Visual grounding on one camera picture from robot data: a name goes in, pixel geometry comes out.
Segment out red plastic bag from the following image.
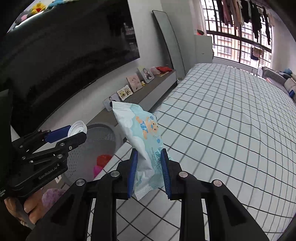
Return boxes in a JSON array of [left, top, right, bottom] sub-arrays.
[[96, 155, 112, 168]]

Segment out light blue wet-wipe pack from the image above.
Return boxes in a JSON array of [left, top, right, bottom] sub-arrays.
[[112, 101, 164, 200]]

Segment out pink plastic mesh fan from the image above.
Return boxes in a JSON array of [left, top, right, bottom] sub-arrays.
[[93, 165, 103, 178]]

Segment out grey perforated trash basket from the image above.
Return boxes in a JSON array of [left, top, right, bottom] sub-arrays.
[[62, 123, 123, 186]]

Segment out person's left hand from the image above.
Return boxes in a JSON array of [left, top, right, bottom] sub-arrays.
[[4, 189, 46, 227]]

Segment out purple fluffy rug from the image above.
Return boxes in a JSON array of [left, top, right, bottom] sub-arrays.
[[42, 188, 65, 210]]

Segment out wooden tv console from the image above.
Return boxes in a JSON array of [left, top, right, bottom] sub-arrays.
[[87, 70, 177, 126]]

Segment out red cloth item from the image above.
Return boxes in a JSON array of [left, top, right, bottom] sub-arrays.
[[156, 66, 173, 73]]

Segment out large black television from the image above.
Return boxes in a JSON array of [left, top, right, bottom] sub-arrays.
[[1, 1, 139, 136]]

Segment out white cabinet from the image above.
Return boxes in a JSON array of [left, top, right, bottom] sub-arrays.
[[194, 35, 213, 64]]

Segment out leaning grey mirror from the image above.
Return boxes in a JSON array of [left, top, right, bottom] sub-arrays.
[[152, 10, 186, 79]]

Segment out window security grille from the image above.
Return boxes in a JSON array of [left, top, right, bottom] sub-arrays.
[[201, 1, 273, 69]]

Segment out grey sofa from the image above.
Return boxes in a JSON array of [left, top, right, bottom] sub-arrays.
[[261, 67, 295, 102]]

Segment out hanging laundry clothes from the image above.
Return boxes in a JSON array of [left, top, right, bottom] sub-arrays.
[[215, 1, 274, 45]]

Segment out man portrait photo frame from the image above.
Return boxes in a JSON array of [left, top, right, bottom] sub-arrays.
[[103, 93, 121, 112]]

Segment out cartoon strip photo frame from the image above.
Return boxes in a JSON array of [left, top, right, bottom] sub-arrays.
[[117, 85, 133, 101]]

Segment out pink baby photo frame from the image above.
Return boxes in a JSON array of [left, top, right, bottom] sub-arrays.
[[126, 74, 142, 92]]

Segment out child photo frame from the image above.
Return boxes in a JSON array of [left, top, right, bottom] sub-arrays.
[[137, 66, 154, 83]]

